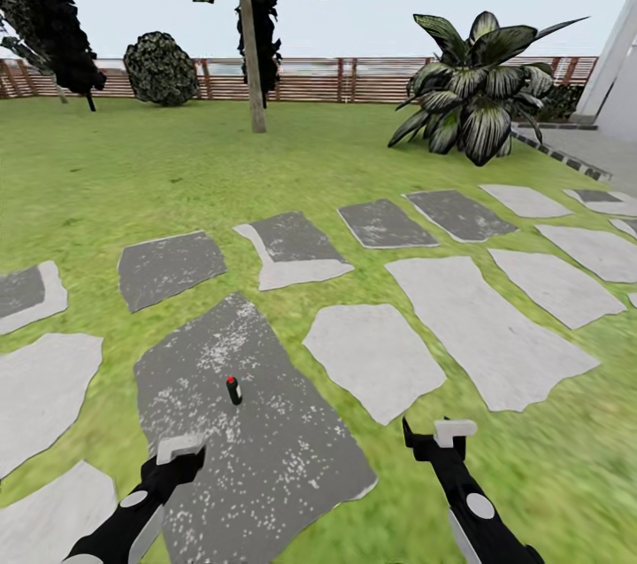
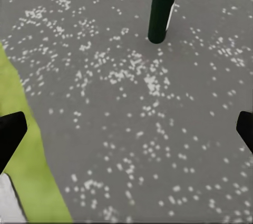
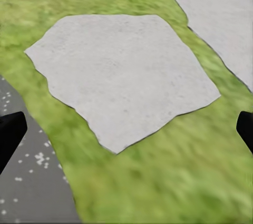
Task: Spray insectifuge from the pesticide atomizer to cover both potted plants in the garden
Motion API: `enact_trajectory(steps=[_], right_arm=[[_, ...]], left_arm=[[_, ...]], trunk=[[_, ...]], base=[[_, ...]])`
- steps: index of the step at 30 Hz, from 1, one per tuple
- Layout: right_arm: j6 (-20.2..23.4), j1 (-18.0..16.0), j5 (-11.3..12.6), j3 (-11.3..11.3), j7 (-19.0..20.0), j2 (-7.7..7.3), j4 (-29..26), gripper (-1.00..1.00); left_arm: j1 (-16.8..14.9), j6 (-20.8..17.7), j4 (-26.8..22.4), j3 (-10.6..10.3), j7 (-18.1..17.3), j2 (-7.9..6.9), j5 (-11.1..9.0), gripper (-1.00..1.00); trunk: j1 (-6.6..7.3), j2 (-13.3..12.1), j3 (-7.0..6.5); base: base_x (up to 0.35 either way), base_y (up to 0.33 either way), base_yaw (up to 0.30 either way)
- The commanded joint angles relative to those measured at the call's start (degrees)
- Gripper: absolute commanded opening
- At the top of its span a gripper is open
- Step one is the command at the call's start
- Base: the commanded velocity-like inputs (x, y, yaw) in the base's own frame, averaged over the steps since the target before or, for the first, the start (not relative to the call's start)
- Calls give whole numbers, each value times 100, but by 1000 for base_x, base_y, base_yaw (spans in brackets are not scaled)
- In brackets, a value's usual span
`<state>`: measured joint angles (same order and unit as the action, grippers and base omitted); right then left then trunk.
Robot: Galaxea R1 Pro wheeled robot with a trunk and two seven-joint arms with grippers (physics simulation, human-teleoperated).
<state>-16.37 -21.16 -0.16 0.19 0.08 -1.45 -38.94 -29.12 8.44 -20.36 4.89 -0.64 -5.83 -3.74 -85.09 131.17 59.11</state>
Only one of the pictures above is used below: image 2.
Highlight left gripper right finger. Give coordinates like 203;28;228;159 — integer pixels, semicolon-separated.
236;111;253;154

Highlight insectifuge atomizer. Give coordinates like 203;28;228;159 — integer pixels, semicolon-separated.
148;0;174;44

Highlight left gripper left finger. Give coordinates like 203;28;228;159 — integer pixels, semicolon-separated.
0;109;27;172

